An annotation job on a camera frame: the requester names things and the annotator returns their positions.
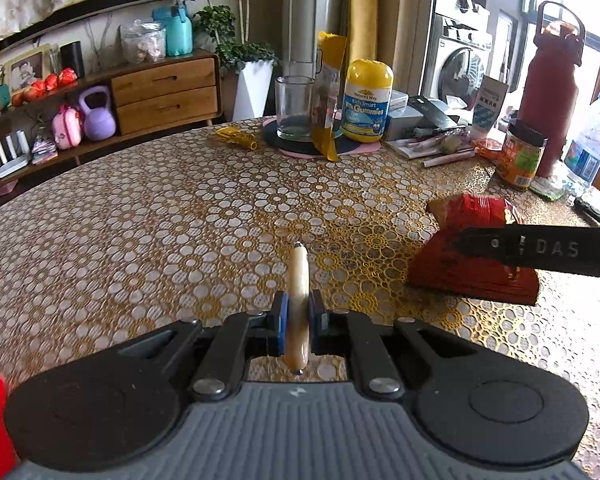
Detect beige sausage stick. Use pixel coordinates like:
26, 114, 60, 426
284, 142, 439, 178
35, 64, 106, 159
284, 242, 310, 375

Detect red chips bag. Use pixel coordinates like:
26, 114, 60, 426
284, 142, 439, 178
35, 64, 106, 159
406, 193, 540, 306

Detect black remote control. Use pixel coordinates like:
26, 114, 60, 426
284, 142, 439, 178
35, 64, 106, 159
573, 197, 600, 225

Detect green woven coaster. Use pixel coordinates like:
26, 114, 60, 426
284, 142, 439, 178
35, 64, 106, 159
529, 168, 566, 202

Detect plastic water bottle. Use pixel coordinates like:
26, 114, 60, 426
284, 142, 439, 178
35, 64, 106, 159
564, 91, 600, 204

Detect glass jar black lid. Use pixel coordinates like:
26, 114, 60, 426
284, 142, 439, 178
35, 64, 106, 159
496, 119, 547, 190

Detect red water bottle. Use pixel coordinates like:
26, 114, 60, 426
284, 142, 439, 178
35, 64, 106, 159
518, 0, 586, 179

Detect dark round coaster tray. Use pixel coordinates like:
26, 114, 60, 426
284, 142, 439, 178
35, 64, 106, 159
262, 117, 380, 159

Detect black wallet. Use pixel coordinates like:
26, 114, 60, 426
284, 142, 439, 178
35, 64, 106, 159
407, 96, 458, 130

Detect small yellow candy wrapper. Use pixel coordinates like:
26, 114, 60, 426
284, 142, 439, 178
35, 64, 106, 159
216, 126, 258, 151

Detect stack of books and papers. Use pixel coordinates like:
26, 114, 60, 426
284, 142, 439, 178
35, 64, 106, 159
384, 98, 476, 168

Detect clear drinking glass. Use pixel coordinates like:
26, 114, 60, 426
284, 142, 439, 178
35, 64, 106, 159
275, 75, 314, 142

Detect yellow lid gummies bottle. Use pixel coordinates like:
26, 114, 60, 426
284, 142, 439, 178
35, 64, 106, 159
340, 58, 393, 143

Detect white plant pot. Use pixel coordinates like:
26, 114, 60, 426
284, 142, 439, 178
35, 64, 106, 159
232, 61, 274, 122

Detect front loading washing machine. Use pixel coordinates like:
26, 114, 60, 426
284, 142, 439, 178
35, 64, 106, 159
422, 0, 492, 110

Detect purple kettlebell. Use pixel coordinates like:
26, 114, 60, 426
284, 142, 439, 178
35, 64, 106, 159
78, 84, 117, 141

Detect tall yellow snack pouch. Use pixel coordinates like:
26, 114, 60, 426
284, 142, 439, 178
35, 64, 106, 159
310, 32, 347, 162

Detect pink small backpack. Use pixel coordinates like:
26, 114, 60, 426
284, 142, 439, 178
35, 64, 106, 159
52, 104, 82, 151

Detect wooden tv sideboard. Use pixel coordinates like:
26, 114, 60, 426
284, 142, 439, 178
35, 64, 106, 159
0, 50, 222, 188

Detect white books on shelf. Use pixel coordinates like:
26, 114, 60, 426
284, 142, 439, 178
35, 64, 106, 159
0, 130, 31, 179

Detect teal spray bottle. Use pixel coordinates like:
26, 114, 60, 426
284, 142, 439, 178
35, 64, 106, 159
151, 0, 194, 56

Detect clear plastic bag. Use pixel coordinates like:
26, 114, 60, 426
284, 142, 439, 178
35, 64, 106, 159
119, 20, 166, 64

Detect red apples decoration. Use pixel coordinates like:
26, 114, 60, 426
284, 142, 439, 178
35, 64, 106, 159
12, 68, 79, 107

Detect black cylinder speaker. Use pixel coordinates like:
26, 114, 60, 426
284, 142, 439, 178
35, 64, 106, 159
59, 40, 85, 78

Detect white standing air conditioner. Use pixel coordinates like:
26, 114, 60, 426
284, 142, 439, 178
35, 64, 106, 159
280, 0, 342, 77

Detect framed photo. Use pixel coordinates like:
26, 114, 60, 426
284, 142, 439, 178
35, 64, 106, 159
4, 44, 52, 94

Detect green potted tree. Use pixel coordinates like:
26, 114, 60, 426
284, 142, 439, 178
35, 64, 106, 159
188, 0, 279, 74

